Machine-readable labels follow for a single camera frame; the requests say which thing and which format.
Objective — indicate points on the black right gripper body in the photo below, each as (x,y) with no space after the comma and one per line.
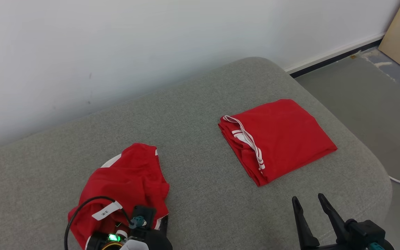
(328,247)

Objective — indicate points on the red Bulls 23 jersey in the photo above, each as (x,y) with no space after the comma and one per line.
(290,139)

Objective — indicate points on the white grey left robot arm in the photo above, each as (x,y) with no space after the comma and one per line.
(97,241)

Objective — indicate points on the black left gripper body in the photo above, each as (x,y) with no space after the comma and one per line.
(158,241)

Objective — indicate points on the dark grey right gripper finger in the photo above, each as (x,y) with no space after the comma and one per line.
(304,225)
(335,222)

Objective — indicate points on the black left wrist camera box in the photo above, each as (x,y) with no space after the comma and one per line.
(148,212)

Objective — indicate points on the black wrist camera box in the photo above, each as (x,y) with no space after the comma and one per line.
(365,231)
(148,212)

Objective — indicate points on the red shorts with white trim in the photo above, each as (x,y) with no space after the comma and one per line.
(127,180)

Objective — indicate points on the white and black baseboard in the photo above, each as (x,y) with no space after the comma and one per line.
(332,57)

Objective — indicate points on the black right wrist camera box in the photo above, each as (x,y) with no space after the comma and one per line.
(365,231)

